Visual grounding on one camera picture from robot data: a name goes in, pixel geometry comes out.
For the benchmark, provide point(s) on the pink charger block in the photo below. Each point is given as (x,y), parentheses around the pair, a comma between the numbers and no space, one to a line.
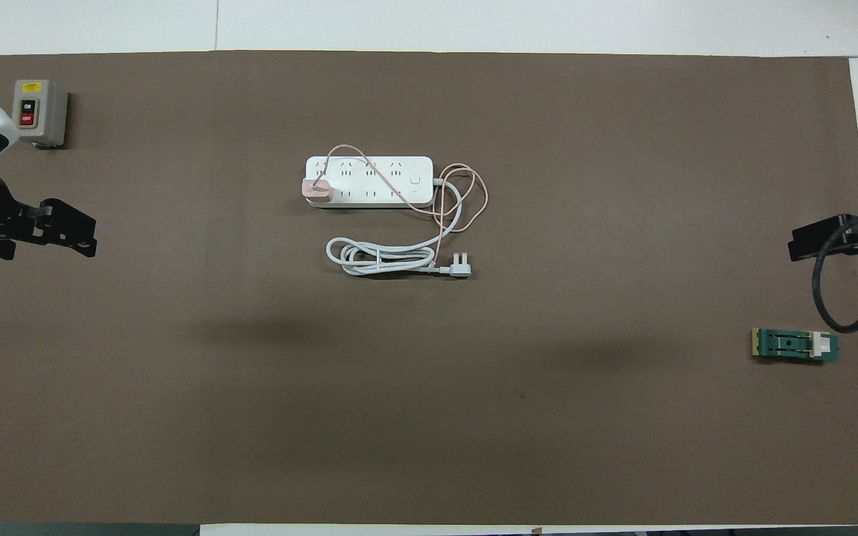
(317,190)

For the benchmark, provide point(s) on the white power strip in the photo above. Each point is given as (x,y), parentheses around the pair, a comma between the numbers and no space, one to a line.
(377,182)

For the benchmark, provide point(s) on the brown table mat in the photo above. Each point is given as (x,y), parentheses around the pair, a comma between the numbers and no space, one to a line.
(429,372)

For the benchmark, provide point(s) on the green knife switch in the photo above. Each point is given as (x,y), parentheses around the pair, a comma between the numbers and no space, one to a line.
(790,345)

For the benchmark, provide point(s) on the grey on-off switch box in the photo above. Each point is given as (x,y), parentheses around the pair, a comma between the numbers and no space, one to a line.
(36,112)

